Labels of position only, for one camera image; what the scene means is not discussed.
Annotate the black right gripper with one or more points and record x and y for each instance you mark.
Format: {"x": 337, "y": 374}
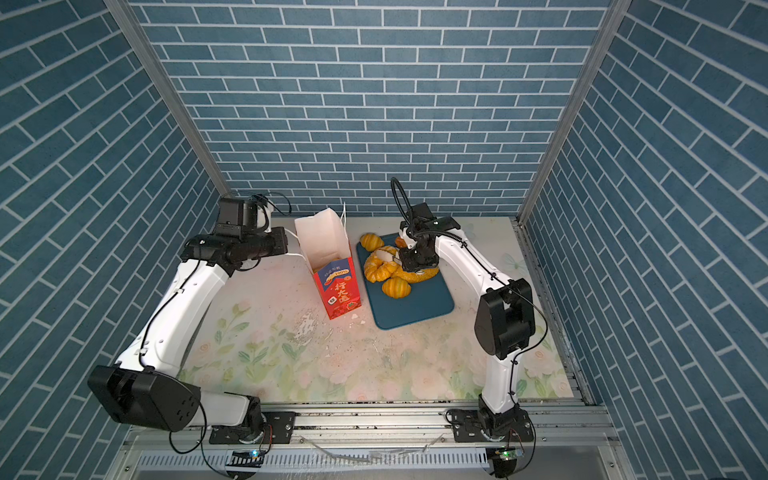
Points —
{"x": 409, "y": 264}

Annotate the steel tongs with white tips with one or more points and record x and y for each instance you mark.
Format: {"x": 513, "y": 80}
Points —
{"x": 387, "y": 257}

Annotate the small striped pumpkin bun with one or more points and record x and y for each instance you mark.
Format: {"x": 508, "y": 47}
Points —
{"x": 396, "y": 288}

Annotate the red white paper bag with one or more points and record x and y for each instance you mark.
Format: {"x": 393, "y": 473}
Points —
{"x": 325, "y": 246}

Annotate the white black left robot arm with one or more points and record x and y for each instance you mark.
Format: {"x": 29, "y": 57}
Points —
{"x": 142, "y": 387}

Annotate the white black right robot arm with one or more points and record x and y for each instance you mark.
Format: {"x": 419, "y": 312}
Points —
{"x": 505, "y": 319}

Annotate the sesame covered golden bun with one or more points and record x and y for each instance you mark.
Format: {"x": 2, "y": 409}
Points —
{"x": 416, "y": 277}

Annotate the small round striped bun back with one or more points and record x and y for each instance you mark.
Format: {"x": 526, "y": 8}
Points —
{"x": 371, "y": 242}

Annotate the dark teal plastic tray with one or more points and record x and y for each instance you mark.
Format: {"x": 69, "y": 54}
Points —
{"x": 427, "y": 300}

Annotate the twisted ring bread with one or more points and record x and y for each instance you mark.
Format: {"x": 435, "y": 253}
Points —
{"x": 377, "y": 271}

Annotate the aluminium corner post right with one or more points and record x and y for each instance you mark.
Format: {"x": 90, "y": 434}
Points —
{"x": 596, "y": 55}

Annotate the aluminium corner post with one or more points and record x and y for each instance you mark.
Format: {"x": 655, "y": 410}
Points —
{"x": 135, "y": 35}
{"x": 596, "y": 55}

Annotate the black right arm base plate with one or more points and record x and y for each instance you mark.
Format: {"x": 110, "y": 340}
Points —
{"x": 489, "y": 423}

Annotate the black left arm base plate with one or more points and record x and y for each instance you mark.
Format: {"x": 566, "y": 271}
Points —
{"x": 267, "y": 428}

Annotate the aluminium front rail frame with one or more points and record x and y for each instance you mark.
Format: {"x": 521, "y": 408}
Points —
{"x": 556, "y": 441}

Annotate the aluminium corner post left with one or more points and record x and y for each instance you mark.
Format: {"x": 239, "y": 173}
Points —
{"x": 135, "y": 35}

